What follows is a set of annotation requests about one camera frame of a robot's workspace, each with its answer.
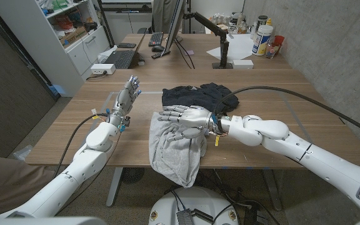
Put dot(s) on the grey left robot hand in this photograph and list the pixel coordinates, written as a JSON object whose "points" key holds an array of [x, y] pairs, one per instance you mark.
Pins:
{"points": [[123, 100]]}

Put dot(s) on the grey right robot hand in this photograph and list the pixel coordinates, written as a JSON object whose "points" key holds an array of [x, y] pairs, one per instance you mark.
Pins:
{"points": [[198, 117]]}

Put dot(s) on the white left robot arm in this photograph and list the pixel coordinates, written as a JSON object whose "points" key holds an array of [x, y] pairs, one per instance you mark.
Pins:
{"points": [[67, 181]]}

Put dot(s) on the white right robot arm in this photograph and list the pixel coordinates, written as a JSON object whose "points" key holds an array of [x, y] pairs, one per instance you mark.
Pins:
{"points": [[292, 147]]}

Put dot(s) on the dark navy sweater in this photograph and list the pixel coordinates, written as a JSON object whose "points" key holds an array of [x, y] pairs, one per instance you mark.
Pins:
{"points": [[192, 95]]}

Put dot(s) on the light grey shirt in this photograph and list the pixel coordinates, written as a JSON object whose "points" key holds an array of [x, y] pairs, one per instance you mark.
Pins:
{"points": [[173, 159]]}

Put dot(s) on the white power strip box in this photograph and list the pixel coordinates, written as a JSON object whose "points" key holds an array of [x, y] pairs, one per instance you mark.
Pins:
{"points": [[102, 68]]}

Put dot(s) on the black laptop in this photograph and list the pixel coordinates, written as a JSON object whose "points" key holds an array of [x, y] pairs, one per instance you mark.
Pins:
{"points": [[122, 58]]}

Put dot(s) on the black phone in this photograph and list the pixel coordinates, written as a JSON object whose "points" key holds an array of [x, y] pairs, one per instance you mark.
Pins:
{"points": [[126, 45]]}

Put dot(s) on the black remote control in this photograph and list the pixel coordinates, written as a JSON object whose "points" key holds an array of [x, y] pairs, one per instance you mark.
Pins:
{"points": [[159, 55]]}

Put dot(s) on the black computer mouse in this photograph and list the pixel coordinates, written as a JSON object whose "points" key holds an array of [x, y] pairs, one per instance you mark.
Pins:
{"points": [[158, 48]]}

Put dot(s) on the pink sticky note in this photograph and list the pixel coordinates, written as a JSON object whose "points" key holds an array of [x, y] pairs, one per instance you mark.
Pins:
{"points": [[189, 52]]}

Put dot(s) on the small white box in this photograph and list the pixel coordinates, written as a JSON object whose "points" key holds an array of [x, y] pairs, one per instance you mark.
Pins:
{"points": [[242, 64]]}

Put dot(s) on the black keyboard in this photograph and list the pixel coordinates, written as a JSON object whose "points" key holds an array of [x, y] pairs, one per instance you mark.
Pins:
{"points": [[156, 39]]}

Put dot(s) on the black round fan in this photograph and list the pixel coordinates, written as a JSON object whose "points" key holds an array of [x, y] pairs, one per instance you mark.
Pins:
{"points": [[132, 175]]}

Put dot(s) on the white paper sheet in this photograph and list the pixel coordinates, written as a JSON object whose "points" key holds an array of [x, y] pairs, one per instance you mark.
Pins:
{"points": [[239, 47]]}

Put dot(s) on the cardboard box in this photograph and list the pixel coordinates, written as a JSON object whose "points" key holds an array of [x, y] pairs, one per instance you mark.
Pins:
{"points": [[72, 37]]}

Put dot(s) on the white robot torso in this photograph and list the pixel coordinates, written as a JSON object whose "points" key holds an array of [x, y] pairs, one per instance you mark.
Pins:
{"points": [[195, 200]]}

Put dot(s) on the grey table leg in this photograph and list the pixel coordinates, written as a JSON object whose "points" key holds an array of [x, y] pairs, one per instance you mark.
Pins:
{"points": [[273, 190], [114, 187]]}

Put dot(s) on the flat computer monitor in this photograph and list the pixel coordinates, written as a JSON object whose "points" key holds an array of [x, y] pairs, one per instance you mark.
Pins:
{"points": [[174, 25]]}

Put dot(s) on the white shelf cabinet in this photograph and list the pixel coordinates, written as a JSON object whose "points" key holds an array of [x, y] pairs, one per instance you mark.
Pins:
{"points": [[42, 53]]}

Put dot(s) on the person in grey trousers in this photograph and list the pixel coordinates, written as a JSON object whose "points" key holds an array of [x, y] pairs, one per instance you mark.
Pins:
{"points": [[161, 12]]}

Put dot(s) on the clear drinking glass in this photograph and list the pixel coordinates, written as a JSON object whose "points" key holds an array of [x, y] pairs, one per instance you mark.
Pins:
{"points": [[271, 51]]}

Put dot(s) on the amber glass jar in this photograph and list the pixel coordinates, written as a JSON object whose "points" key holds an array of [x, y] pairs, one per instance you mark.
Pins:
{"points": [[242, 28]]}

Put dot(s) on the white wipes canister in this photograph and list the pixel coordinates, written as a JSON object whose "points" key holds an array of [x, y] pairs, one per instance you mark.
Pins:
{"points": [[262, 40]]}

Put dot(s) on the red plastic cup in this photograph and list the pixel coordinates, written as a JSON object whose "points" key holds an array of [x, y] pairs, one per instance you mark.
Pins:
{"points": [[279, 40]]}

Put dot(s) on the clear plastic bag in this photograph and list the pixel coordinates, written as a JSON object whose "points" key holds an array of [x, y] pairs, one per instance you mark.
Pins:
{"points": [[23, 151]]}

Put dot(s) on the yellow capped bottle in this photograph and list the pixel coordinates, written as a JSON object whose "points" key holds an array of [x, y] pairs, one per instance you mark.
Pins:
{"points": [[269, 22]]}

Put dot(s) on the person leg brown trousers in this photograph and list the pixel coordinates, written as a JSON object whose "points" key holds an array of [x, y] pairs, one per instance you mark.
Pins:
{"points": [[5, 184]]}

